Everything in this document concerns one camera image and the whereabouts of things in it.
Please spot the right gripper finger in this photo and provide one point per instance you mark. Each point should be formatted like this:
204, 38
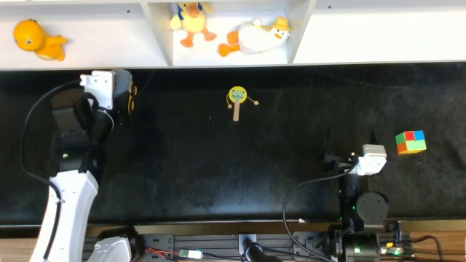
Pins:
373, 140
326, 145

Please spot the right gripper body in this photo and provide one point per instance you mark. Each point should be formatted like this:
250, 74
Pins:
340, 163

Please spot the many-coloured puzzle cube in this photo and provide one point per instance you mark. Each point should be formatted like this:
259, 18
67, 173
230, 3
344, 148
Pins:
410, 142

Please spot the yellow rattle drum toy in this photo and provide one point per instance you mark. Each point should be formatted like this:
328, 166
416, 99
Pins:
237, 95

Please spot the grey and yellow toy truck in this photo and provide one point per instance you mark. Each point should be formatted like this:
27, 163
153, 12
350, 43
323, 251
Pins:
125, 91

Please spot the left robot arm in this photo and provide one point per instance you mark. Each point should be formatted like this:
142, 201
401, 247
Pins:
71, 203

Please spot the white plush duck yellow hat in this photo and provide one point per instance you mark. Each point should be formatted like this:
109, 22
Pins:
258, 38

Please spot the white shelf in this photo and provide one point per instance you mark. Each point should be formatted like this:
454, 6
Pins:
109, 51

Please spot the yellow rubber duck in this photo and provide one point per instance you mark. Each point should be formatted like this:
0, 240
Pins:
31, 36

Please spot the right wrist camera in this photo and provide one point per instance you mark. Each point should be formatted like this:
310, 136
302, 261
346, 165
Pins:
372, 160

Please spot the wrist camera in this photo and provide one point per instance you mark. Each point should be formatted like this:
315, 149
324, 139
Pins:
100, 85
372, 160

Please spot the mounting rail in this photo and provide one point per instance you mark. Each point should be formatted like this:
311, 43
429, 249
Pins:
218, 245

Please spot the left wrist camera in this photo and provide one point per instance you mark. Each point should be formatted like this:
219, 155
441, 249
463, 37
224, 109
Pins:
100, 85

